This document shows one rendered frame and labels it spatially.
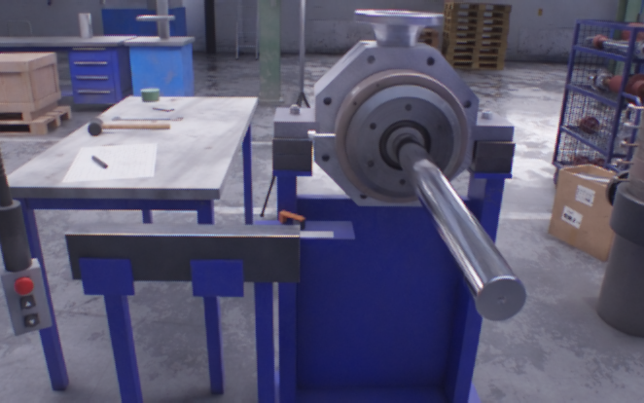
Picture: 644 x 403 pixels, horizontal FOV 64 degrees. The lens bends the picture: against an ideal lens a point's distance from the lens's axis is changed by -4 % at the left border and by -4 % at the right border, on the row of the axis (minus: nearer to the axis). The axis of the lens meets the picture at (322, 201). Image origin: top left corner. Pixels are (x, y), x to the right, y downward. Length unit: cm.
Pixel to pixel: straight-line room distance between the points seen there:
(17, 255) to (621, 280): 251
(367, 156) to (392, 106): 15
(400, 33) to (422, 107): 25
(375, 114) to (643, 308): 183
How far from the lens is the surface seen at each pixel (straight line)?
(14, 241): 100
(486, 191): 174
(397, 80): 147
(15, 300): 105
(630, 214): 271
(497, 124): 170
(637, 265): 279
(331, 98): 157
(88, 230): 154
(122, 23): 1224
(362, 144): 145
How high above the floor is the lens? 148
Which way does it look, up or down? 22 degrees down
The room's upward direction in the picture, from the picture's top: 1 degrees clockwise
